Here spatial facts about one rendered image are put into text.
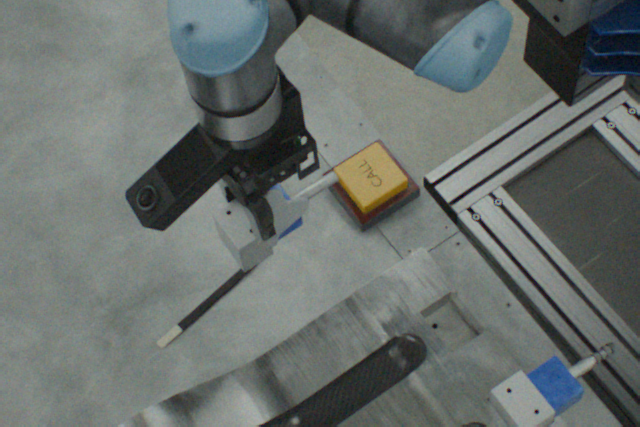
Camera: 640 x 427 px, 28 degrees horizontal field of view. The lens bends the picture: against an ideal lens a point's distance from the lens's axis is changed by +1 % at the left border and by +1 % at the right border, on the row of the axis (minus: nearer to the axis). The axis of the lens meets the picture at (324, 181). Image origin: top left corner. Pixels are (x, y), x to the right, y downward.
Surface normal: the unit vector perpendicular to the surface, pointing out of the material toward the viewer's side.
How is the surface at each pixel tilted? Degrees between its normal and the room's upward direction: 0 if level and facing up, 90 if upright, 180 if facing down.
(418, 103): 0
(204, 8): 0
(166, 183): 29
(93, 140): 0
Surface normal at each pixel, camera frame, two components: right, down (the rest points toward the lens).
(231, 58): 0.24, 0.83
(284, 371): -0.07, -0.47
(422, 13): -0.42, 0.33
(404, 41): -0.55, 0.48
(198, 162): -0.47, -0.18
